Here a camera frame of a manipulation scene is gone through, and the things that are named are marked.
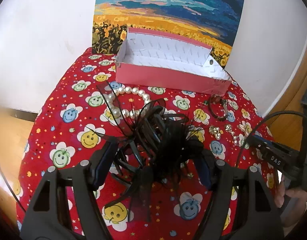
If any gold pearl drop earring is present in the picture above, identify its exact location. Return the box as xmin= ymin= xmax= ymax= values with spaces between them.
xmin=224 ymin=124 xmax=241 ymax=146

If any gold pearl brooch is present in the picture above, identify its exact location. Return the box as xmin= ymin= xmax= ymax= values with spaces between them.
xmin=209 ymin=125 xmax=222 ymax=140

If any black feather hair fascinator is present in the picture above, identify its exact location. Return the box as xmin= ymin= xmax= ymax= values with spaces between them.
xmin=91 ymin=83 xmax=214 ymax=220

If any white pearl necklace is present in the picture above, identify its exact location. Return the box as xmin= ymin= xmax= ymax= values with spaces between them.
xmin=103 ymin=86 xmax=152 ymax=121

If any crystal flower brooch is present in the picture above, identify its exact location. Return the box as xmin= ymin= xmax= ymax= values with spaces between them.
xmin=237 ymin=121 xmax=252 ymax=137

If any green bead earring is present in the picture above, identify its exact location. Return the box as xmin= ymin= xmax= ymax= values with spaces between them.
xmin=197 ymin=100 xmax=209 ymax=107

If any right hand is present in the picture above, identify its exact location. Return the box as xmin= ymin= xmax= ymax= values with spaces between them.
xmin=274 ymin=175 xmax=307 ymax=228

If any red smiley flower tablecloth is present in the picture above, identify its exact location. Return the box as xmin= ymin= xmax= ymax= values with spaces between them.
xmin=18 ymin=48 xmax=277 ymax=239

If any pink cardboard box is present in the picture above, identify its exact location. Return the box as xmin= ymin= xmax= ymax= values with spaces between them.
xmin=116 ymin=27 xmax=232 ymax=95

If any sunflower field painting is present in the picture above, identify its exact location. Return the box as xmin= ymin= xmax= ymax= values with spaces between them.
xmin=92 ymin=0 xmax=244 ymax=66

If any wooden door frame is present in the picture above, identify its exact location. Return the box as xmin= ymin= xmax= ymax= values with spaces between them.
xmin=266 ymin=44 xmax=307 ymax=150

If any black cable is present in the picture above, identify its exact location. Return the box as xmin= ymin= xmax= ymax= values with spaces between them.
xmin=234 ymin=110 xmax=307 ymax=168

